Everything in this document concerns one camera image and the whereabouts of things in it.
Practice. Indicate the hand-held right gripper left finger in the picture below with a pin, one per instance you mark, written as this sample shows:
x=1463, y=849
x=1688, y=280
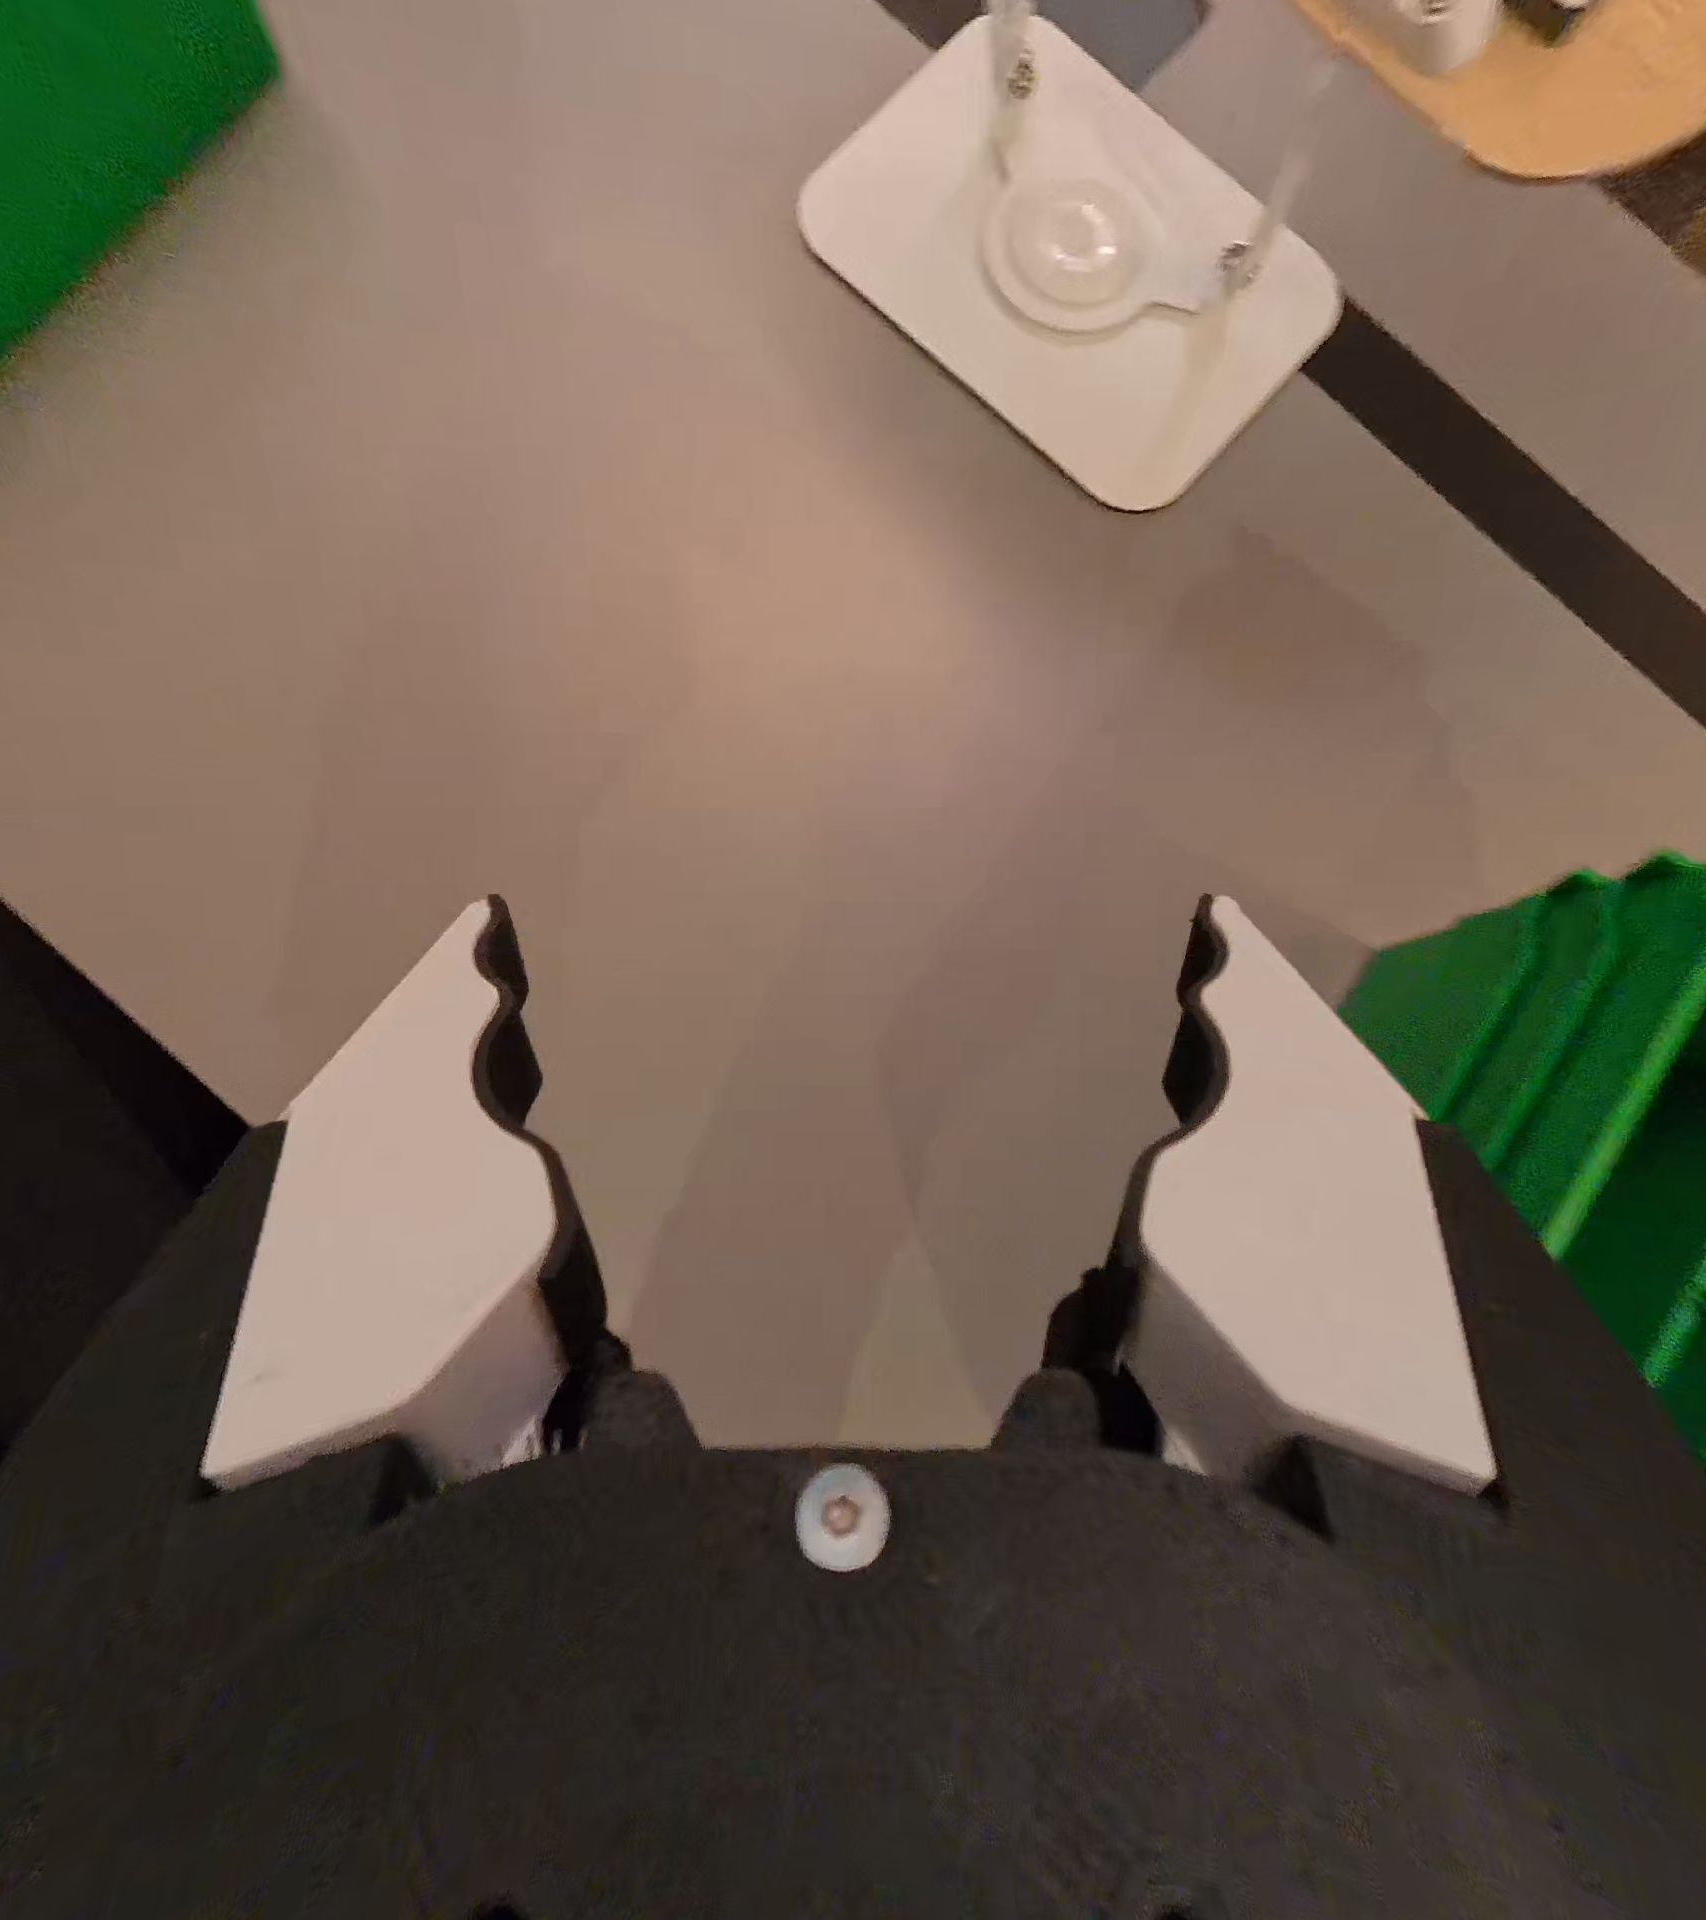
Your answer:
x=375, y=1277

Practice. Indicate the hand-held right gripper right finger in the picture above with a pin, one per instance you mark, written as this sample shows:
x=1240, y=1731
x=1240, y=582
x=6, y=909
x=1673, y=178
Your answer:
x=1317, y=1277

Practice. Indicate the stack of nested green bins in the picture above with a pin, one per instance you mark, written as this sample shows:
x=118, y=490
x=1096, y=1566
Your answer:
x=1664, y=1081

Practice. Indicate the green plastic bin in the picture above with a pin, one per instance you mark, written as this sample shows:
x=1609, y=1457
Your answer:
x=29, y=178

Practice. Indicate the printed board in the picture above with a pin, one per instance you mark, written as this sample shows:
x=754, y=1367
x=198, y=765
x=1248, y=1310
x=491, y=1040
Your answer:
x=1588, y=106

